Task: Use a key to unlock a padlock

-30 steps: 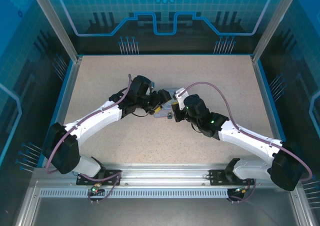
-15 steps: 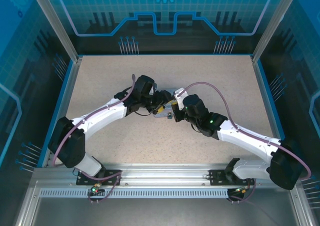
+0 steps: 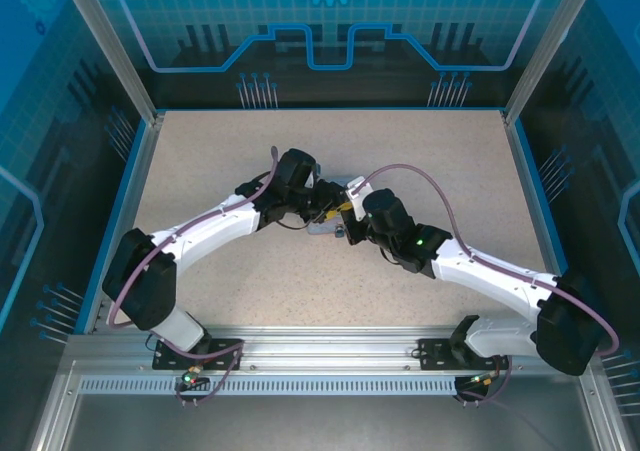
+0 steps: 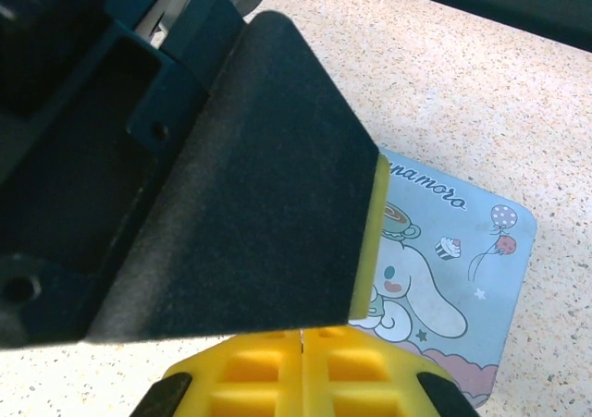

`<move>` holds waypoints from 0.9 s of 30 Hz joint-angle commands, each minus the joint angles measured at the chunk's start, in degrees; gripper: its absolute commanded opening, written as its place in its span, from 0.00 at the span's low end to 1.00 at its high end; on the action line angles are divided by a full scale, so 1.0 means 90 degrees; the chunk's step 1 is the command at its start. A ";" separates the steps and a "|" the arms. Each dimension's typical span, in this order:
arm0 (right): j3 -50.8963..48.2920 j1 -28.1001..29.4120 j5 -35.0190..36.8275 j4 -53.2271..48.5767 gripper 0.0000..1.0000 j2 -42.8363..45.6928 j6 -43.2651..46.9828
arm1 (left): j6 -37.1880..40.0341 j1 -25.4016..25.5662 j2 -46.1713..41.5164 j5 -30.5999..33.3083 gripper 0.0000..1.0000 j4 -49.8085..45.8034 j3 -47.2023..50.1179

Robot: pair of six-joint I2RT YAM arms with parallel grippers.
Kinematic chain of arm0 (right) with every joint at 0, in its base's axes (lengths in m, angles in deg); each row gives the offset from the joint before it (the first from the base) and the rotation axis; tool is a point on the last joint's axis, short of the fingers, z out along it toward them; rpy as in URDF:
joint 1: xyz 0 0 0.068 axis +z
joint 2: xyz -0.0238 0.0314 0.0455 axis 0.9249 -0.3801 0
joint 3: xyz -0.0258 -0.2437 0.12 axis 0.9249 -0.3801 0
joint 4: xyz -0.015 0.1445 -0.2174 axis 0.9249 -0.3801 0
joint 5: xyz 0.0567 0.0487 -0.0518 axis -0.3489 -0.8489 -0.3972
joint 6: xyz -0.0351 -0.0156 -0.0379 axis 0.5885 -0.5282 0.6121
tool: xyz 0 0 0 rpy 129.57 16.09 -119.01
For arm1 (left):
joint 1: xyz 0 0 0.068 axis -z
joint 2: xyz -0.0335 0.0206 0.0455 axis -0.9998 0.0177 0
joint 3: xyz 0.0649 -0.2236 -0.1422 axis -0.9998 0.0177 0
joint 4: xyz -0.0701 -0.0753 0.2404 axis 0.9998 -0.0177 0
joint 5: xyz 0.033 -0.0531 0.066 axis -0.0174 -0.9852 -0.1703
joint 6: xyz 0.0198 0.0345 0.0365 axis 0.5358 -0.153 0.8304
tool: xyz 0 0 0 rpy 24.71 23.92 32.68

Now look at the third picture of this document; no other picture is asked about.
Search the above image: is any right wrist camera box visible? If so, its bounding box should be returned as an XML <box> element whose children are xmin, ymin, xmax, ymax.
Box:
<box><xmin>344</xmin><ymin>175</ymin><xmax>377</xmax><ymax>223</ymax></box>

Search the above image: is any light blue cartoon tin box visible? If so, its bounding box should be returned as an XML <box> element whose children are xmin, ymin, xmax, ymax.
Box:
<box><xmin>306</xmin><ymin>172</ymin><xmax>362</xmax><ymax>238</ymax></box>

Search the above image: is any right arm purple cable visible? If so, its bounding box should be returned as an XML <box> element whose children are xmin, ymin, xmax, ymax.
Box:
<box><xmin>348</xmin><ymin>164</ymin><xmax>621</xmax><ymax>407</ymax></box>

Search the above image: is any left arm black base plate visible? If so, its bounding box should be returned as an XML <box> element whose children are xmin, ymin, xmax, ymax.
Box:
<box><xmin>152</xmin><ymin>338</ymin><xmax>245</xmax><ymax>372</ymax></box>

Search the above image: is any aluminium frame post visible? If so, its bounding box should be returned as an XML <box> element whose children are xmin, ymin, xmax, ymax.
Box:
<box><xmin>503</xmin><ymin>0</ymin><xmax>602</xmax><ymax>125</ymax></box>
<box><xmin>54</xmin><ymin>0</ymin><xmax>166</xmax><ymax>125</ymax></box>

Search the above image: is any slotted cable duct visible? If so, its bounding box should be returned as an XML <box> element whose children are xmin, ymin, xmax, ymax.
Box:
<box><xmin>78</xmin><ymin>376</ymin><xmax>459</xmax><ymax>396</ymax></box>

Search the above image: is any connector board with light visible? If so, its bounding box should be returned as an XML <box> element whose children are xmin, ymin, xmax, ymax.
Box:
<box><xmin>181</xmin><ymin>365</ymin><xmax>209</xmax><ymax>390</ymax></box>
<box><xmin>468</xmin><ymin>369</ymin><xmax>502</xmax><ymax>388</ymax></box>

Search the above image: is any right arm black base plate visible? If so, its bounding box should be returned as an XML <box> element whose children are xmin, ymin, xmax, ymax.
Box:
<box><xmin>415</xmin><ymin>338</ymin><xmax>511</xmax><ymax>372</ymax></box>

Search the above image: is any aluminium front rail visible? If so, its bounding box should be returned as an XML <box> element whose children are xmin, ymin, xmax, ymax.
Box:
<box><xmin>64</xmin><ymin>326</ymin><xmax>599</xmax><ymax>376</ymax></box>

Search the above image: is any aluminium side rail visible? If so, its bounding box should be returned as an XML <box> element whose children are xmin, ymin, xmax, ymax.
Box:
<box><xmin>501</xmin><ymin>110</ymin><xmax>571</xmax><ymax>333</ymax></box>
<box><xmin>82</xmin><ymin>115</ymin><xmax>166</xmax><ymax>335</ymax></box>

